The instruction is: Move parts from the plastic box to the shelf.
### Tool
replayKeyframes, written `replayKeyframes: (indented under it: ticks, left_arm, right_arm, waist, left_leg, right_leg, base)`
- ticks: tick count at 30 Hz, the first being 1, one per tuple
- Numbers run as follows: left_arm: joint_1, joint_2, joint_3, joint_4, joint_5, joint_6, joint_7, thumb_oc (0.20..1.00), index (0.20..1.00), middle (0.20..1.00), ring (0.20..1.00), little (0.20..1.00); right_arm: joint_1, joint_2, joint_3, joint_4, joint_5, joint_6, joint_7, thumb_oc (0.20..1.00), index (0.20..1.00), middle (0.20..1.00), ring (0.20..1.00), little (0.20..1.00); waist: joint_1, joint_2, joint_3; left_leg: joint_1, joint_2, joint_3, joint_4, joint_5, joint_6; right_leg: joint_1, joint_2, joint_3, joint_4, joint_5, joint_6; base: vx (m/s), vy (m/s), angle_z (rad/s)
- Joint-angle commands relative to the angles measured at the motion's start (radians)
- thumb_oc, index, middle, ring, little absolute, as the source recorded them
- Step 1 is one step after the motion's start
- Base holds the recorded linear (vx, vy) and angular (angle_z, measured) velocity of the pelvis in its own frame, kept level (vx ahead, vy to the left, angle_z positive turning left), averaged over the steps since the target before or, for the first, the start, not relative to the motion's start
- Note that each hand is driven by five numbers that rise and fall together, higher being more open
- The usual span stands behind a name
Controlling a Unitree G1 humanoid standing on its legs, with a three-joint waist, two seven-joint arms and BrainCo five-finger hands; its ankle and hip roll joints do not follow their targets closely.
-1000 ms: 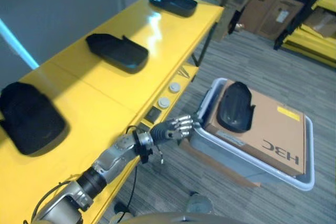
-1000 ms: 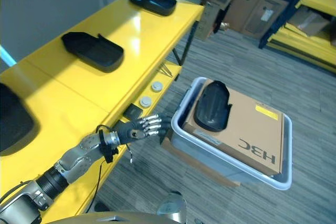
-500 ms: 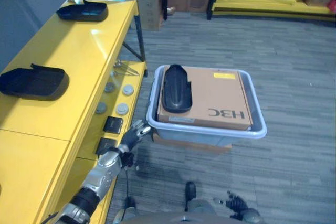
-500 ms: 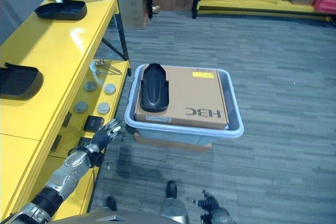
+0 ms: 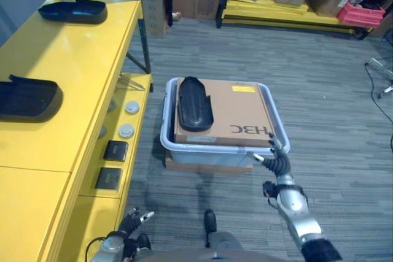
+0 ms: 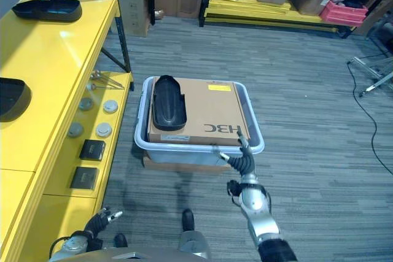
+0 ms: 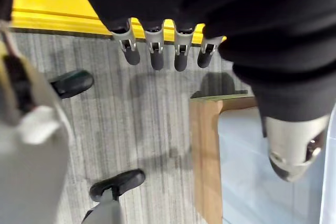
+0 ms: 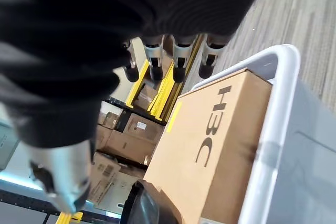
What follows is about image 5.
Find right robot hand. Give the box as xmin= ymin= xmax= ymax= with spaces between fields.
xmin=247 ymin=132 xmax=292 ymax=178

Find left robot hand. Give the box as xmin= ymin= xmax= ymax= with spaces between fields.
xmin=118 ymin=207 xmax=155 ymax=234

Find grey plastic box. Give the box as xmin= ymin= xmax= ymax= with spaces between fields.
xmin=160 ymin=77 xmax=291 ymax=166

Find brown H3C cardboard box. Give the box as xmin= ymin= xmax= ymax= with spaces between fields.
xmin=174 ymin=78 xmax=276 ymax=147

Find flat cardboard under box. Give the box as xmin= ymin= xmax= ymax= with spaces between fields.
xmin=165 ymin=156 xmax=254 ymax=175

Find yellow metal shelf unit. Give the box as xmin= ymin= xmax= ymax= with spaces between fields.
xmin=0 ymin=0 xmax=154 ymax=262

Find yellow shelf rack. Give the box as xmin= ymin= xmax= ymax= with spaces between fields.
xmin=216 ymin=0 xmax=393 ymax=40

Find printed cardboard box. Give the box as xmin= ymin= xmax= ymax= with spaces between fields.
xmin=141 ymin=0 xmax=169 ymax=39

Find black square device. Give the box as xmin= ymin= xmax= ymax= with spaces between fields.
xmin=103 ymin=140 xmax=129 ymax=162
xmin=94 ymin=167 xmax=123 ymax=191

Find robot dark foot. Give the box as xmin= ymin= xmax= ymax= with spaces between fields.
xmin=204 ymin=209 xmax=218 ymax=234

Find round grey disc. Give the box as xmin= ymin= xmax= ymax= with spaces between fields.
xmin=125 ymin=101 xmax=141 ymax=114
xmin=118 ymin=123 xmax=136 ymax=139

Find black sole-shaped part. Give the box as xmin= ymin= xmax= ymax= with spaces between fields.
xmin=0 ymin=74 xmax=64 ymax=123
xmin=37 ymin=0 xmax=109 ymax=25
xmin=178 ymin=75 xmax=215 ymax=132

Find metal stand legs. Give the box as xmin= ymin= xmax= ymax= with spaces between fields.
xmin=368 ymin=57 xmax=393 ymax=99

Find red plastic crate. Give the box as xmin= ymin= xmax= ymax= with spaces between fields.
xmin=336 ymin=2 xmax=386 ymax=32

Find black cable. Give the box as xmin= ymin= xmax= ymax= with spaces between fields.
xmin=364 ymin=56 xmax=393 ymax=155

